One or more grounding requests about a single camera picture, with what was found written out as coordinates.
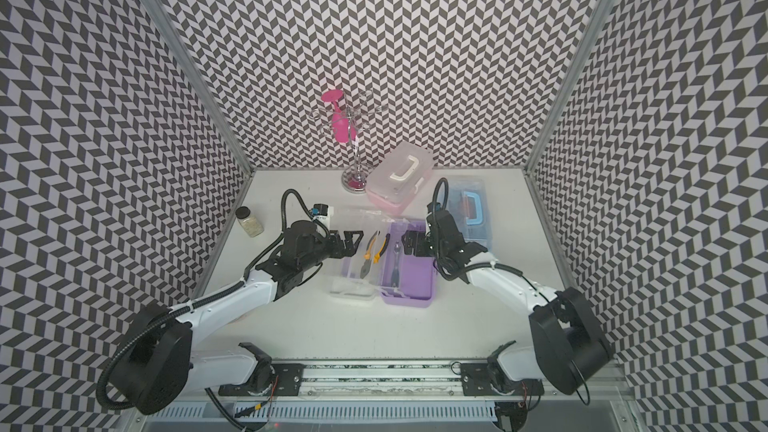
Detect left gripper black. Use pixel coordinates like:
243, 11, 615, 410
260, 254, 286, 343
301, 229, 365, 273

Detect purple toolbox clear lid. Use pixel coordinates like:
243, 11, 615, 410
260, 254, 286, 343
328, 206, 438, 308

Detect pink toolbox clear lid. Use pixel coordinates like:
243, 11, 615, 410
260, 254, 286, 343
366, 142, 434, 216

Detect blue toolbox clear lid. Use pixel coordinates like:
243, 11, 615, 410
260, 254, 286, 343
446, 176, 492, 250

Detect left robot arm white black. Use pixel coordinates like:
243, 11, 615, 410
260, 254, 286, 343
95, 220, 364, 415

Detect yellow black pliers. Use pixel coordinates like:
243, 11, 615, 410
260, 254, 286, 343
359, 231, 390, 279

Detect wrench in purple toolbox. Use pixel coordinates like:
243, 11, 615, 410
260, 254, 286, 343
390, 241, 403, 289

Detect small glass jar black lid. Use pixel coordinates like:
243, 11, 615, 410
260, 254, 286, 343
235, 206, 264, 238

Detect pink cup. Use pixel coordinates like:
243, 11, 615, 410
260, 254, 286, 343
321, 89, 357, 144

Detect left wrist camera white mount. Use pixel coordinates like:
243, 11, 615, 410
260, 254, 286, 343
309, 203, 334, 228

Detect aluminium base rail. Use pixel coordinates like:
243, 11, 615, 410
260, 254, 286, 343
117, 359, 647, 431

